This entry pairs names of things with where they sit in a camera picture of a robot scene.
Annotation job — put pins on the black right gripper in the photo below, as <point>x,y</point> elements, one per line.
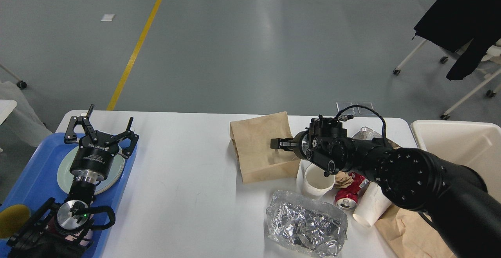
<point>287,144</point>

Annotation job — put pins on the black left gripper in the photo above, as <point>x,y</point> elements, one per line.
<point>93,161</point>

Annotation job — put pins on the brown paper bag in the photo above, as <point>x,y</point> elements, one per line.
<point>409,236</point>
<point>251,141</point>

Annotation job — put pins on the green plate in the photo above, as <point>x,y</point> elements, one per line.
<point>113,168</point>

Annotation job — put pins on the foil tray front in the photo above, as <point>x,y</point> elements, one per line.
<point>299,223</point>

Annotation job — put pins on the teal mug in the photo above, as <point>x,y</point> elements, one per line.
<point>12,219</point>

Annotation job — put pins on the pink mug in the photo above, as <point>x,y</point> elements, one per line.
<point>73,237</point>

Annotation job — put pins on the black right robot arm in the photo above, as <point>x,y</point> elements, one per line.
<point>455,196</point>

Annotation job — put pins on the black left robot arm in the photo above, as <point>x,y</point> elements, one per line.
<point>72,186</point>

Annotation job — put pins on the white paper cup upright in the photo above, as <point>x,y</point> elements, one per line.
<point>311,182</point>

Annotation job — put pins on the crumpled brown paper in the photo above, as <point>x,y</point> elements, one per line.
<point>342,180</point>

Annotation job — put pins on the blue plastic tray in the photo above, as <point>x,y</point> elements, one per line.
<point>38,181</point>

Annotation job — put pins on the crumpled foil back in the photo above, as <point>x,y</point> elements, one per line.
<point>367,134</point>

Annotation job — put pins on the crushed red soda can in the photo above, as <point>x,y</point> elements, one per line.
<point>347,198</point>

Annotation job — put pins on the white furniture at left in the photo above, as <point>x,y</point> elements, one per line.
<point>23,120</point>

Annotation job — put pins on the white paper cup lying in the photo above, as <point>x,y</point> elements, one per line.
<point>371,206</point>

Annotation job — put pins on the white plastic bin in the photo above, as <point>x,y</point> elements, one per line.
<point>473,144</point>

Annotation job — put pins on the black jacket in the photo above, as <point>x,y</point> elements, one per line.
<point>452,24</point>

